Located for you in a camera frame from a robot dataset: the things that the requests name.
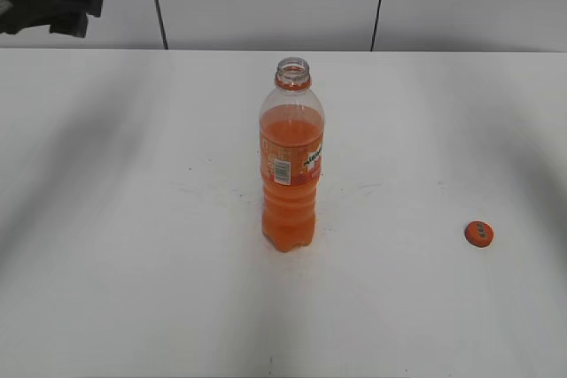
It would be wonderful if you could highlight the orange soda plastic bottle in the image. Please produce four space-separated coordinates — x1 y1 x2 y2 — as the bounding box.
259 58 325 252

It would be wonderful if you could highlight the orange bottle cap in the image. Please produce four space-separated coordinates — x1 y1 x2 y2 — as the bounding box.
464 220 494 248

